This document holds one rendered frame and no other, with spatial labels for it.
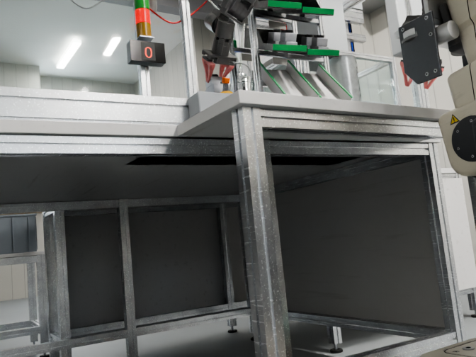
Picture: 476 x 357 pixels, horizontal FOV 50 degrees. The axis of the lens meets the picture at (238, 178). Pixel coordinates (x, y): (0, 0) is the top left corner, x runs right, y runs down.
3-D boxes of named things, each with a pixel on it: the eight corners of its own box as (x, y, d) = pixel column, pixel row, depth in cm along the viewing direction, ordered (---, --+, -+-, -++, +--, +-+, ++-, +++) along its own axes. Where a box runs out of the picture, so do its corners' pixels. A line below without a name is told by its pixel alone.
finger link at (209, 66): (197, 78, 169) (202, 50, 165) (216, 80, 173) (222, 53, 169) (205, 85, 164) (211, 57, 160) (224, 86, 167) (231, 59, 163)
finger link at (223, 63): (202, 78, 170) (207, 51, 166) (221, 80, 174) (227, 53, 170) (210, 86, 165) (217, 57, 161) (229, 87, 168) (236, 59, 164)
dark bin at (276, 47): (306, 52, 178) (308, 30, 176) (272, 51, 174) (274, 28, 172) (274, 49, 203) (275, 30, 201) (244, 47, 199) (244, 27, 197)
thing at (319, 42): (328, 55, 185) (330, 35, 183) (317, 54, 183) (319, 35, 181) (316, 54, 192) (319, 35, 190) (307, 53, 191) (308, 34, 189)
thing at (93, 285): (397, 309, 344) (380, 184, 355) (61, 380, 234) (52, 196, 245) (359, 306, 376) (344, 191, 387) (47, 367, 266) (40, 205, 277)
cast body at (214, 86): (226, 93, 166) (224, 72, 167) (214, 92, 164) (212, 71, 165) (214, 100, 173) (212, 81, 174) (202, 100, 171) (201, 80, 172)
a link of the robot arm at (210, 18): (231, -4, 155) (251, 10, 160) (214, -11, 163) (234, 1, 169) (212, 31, 157) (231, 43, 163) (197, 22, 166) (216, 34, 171)
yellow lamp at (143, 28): (154, 36, 170) (152, 23, 171) (139, 35, 168) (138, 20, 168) (149, 42, 174) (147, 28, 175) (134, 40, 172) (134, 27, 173)
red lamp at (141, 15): (152, 22, 171) (151, 8, 171) (138, 20, 168) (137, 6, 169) (147, 28, 175) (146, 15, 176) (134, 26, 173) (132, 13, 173)
